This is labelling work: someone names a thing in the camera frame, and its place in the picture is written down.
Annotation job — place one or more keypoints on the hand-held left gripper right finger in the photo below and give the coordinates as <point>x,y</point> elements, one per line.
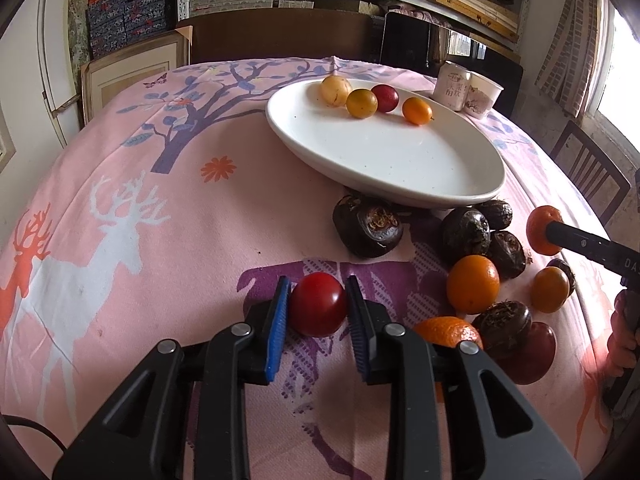
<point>357,330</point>

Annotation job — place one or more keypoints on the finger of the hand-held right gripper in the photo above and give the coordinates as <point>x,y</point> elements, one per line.
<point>565,236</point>

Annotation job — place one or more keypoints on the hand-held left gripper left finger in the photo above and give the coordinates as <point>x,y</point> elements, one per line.
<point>277,330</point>

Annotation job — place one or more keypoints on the orange mandarin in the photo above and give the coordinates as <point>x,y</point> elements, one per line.
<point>472,284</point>
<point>442,332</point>
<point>540,227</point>

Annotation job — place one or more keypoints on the dark water chestnut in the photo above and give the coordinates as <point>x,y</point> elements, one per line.
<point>507,256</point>
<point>497,212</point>
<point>566,271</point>
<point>465,234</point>
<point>502,322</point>
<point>367,232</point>

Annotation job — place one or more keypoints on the large yellow-orange tomato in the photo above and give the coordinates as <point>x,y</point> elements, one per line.
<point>549,291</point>

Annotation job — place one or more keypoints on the white oval plate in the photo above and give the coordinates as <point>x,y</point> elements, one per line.
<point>400,155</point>

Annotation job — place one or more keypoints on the person's right hand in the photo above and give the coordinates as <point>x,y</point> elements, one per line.
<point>625,345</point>

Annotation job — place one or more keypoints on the dark wooden chair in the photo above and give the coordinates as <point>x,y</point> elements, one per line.
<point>597,152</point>

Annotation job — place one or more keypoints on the pink printed tablecloth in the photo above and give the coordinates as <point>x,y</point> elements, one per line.
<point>200,260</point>

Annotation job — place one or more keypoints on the white paper cup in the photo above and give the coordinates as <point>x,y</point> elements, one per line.
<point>484,97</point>

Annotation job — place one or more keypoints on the bright window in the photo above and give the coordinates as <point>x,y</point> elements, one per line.
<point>620,75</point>

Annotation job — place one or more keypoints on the white drink can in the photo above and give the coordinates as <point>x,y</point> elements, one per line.
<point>450,87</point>

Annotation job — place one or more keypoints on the patterned curtain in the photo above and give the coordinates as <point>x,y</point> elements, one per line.
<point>570,45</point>

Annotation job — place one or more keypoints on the orange cherry tomato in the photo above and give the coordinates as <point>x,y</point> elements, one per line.
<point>417,111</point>

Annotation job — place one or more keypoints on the small yellow cherry tomato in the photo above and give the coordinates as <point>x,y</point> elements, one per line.
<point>361,104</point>

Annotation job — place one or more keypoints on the dark red cherry tomato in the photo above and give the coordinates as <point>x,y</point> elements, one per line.
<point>386,97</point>

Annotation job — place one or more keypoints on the pale yellow cherry tomato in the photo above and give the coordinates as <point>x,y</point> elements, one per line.
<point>335,91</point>

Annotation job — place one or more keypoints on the stack of wooden frames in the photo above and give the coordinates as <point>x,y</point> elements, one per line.
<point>475,7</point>

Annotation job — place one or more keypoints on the black glossy chair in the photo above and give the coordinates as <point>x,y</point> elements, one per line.
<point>405,42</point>

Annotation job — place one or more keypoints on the dark wooden cabinet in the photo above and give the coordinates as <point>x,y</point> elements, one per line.
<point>280,37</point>

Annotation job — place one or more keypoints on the framed board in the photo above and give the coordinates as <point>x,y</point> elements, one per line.
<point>130,72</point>

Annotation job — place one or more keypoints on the stack of blue patterned boxes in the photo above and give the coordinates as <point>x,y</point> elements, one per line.
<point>125,22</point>

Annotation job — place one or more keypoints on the white door panel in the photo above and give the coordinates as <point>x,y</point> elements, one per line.
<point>55,60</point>

